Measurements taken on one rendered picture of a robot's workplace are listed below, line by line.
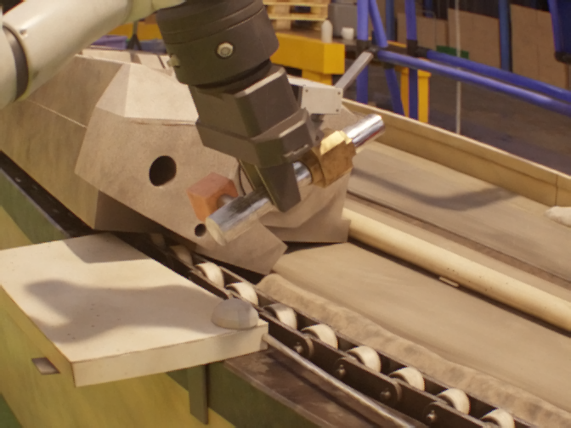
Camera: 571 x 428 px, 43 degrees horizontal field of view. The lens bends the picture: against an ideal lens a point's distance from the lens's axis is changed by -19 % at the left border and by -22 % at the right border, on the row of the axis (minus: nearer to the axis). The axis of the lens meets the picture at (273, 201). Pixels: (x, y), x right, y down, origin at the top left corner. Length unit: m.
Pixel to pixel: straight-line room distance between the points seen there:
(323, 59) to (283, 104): 5.20
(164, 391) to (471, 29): 11.50
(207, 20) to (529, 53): 10.83
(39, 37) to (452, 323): 0.58
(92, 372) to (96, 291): 0.16
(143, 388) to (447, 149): 0.92
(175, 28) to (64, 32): 0.14
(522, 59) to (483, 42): 0.86
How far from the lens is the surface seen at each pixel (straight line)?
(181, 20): 0.65
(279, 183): 0.73
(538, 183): 1.50
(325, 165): 0.76
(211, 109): 0.72
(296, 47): 6.13
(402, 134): 1.76
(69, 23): 0.55
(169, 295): 0.83
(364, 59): 0.79
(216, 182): 0.78
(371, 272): 1.06
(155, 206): 0.90
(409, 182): 1.51
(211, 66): 0.66
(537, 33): 11.31
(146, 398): 0.95
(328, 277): 1.04
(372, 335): 0.88
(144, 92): 0.90
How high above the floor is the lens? 1.11
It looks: 16 degrees down
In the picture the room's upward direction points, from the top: 3 degrees clockwise
